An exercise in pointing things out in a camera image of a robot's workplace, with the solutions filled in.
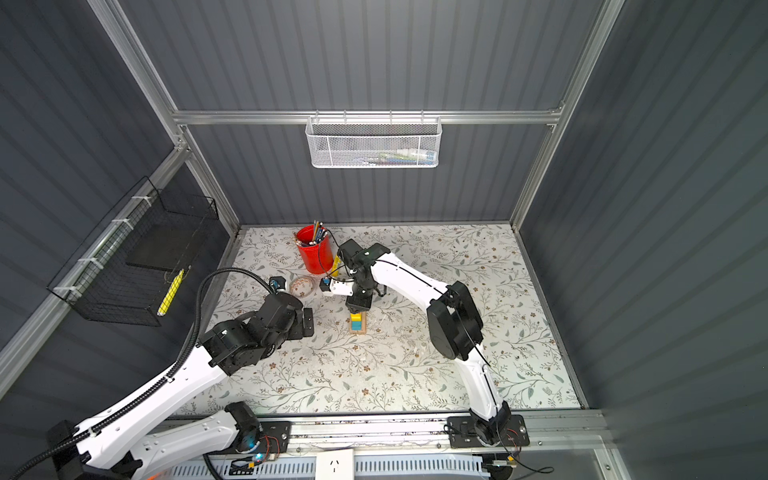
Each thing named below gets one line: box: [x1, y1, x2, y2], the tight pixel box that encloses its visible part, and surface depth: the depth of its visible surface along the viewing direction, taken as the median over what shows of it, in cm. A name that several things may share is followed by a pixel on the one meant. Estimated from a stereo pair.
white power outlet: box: [315, 449, 355, 480], surface depth 68 cm
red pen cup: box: [297, 225, 334, 275], surface depth 104 cm
